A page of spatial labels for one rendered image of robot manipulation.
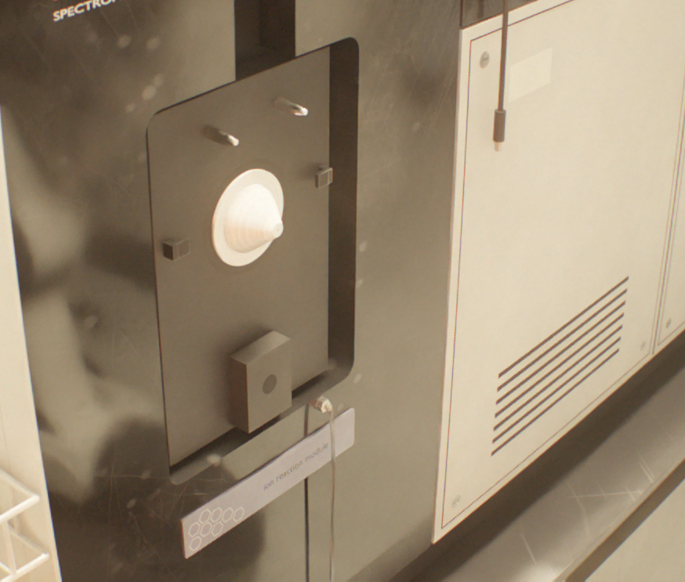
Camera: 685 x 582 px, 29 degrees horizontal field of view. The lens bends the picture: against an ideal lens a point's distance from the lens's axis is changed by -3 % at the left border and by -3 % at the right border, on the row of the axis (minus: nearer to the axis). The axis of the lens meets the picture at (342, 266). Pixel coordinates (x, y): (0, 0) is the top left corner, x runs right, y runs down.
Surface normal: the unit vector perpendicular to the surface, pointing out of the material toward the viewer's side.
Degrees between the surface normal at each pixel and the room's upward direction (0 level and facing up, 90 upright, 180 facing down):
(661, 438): 0
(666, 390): 0
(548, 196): 90
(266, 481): 90
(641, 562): 90
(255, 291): 90
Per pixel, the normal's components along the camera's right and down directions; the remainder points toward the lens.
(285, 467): 0.76, 0.32
